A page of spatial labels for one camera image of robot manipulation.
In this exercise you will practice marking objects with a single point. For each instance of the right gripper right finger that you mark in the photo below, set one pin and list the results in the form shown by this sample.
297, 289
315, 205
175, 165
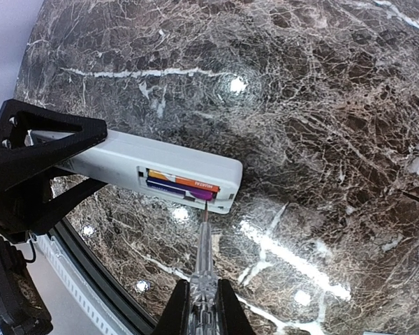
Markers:
231, 317

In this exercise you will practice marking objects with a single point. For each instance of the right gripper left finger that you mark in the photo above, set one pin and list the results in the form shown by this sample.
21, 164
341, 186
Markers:
174, 319

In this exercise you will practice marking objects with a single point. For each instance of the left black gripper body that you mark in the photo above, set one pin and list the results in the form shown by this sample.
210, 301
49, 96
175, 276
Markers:
7, 209

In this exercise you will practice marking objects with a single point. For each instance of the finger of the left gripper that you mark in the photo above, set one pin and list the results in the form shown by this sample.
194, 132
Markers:
56, 206
84, 132

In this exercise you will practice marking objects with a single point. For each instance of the clear plastic screwdriver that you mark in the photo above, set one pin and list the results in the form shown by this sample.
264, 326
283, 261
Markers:
203, 285

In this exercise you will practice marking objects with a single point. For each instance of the white remote control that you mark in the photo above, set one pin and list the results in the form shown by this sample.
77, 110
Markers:
123, 160

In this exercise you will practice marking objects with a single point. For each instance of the purple battery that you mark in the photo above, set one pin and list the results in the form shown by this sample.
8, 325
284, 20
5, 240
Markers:
179, 189

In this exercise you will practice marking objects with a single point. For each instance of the black front rail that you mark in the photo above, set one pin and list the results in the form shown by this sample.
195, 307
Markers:
101, 282

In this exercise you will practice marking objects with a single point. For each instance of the left white slotted cable duct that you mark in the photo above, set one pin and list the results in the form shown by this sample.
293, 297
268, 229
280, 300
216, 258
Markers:
104, 320

